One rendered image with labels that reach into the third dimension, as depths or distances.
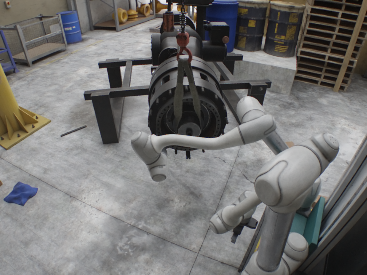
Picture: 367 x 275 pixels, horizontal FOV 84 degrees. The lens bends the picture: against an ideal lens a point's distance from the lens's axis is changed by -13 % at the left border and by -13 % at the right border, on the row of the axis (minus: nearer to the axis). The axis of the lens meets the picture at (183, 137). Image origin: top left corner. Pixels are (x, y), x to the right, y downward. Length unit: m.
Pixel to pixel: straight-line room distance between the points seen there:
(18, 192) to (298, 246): 2.39
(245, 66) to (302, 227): 2.94
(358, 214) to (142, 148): 0.99
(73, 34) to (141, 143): 6.57
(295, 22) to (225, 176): 2.97
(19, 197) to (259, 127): 2.21
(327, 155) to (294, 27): 3.71
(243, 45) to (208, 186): 2.95
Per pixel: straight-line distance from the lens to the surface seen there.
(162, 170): 1.20
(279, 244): 0.93
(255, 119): 1.15
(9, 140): 3.46
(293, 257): 1.22
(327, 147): 0.79
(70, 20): 7.46
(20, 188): 2.63
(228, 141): 1.15
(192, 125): 1.37
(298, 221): 1.64
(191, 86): 1.26
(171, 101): 1.36
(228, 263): 1.85
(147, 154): 1.15
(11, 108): 3.46
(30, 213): 2.42
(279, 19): 4.32
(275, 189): 0.66
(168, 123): 1.54
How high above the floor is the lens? 1.69
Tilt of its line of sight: 38 degrees down
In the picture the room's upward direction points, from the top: straight up
